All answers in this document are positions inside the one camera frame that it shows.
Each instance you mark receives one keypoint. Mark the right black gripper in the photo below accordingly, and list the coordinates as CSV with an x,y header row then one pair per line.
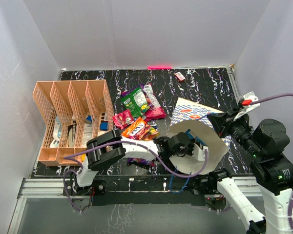
x,y
221,122

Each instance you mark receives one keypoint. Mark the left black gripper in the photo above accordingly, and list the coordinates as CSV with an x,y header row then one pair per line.
x,y
190,153

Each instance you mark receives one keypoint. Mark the blue checkered paper bag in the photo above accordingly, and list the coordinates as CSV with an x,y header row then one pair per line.
x,y
191,115

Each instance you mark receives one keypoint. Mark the pink chips bag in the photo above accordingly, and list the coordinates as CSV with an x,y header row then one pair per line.
x,y
155,111

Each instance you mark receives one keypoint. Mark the orange snack packet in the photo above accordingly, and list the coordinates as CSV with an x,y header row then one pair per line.
x,y
140,130

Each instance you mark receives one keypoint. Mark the green snack packet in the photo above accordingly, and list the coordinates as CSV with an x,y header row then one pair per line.
x,y
137,103

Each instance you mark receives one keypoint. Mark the red snack packet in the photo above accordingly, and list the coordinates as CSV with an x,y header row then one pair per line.
x,y
123,120

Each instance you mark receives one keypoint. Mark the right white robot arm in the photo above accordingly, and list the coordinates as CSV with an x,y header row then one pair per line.
x,y
272,170

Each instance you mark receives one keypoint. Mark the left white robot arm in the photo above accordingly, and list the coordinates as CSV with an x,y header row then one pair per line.
x,y
105,150

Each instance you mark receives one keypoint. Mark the red white small box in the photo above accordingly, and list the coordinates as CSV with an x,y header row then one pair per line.
x,y
180,76

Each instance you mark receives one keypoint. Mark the blue small block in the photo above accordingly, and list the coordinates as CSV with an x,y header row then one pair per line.
x,y
104,126

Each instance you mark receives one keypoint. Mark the red white box in organizer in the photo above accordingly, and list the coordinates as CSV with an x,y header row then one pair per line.
x,y
100,135

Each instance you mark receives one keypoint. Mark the pink tape strip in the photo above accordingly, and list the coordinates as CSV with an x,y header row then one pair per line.
x,y
159,68

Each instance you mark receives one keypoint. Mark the orange plastic desk organizer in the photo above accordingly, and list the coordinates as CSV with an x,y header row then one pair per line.
x,y
64,107

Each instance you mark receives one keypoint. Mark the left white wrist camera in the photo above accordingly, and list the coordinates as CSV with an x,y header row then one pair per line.
x,y
200,151

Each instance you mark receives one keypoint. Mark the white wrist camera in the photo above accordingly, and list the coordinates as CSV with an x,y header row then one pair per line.
x,y
247,105
200,151

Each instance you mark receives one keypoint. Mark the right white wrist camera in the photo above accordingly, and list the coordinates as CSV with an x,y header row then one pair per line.
x,y
247,105

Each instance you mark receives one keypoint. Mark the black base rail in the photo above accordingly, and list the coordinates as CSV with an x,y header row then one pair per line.
x,y
148,189

